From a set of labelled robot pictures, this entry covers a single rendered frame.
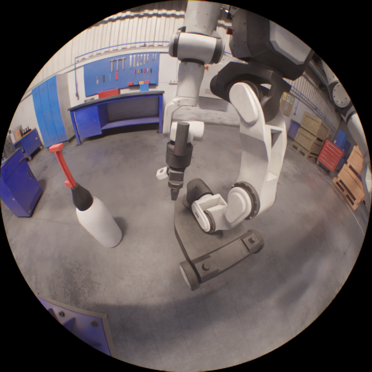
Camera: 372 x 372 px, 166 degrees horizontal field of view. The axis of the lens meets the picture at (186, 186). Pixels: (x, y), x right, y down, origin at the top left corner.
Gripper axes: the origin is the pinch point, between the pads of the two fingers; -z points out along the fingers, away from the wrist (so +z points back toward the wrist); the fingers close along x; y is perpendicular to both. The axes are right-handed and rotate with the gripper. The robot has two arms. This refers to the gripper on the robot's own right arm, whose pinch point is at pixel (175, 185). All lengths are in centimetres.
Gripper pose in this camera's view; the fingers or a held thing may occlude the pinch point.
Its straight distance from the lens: 52.3
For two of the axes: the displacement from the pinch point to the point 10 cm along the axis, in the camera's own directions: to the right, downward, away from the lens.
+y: 9.9, 1.0, 1.0
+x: 0.1, 6.5, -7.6
